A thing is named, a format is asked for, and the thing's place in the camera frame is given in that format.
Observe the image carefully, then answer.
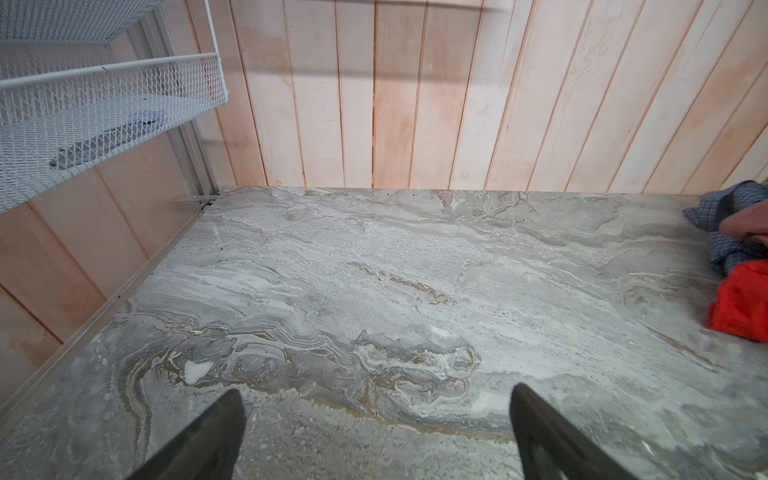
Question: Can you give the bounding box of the red cloth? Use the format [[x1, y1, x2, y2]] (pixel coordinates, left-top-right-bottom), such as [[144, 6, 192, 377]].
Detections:
[[707, 260, 768, 343]]

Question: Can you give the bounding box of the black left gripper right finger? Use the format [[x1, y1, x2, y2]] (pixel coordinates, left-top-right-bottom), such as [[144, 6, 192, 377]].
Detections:
[[509, 383, 634, 480]]

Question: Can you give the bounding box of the white wire mesh shelf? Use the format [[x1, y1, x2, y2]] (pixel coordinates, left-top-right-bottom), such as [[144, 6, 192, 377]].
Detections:
[[1, 1, 229, 212]]

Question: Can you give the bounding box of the dusty pink cloth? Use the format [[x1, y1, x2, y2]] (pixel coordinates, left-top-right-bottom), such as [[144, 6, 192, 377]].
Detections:
[[719, 200, 768, 246]]

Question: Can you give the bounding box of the blue checked cloth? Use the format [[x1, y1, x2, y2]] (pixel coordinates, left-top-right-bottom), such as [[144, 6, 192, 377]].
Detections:
[[684, 181, 767, 275]]

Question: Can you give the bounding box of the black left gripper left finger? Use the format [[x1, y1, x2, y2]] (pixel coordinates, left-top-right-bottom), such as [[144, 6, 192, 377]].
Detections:
[[129, 389, 246, 479]]

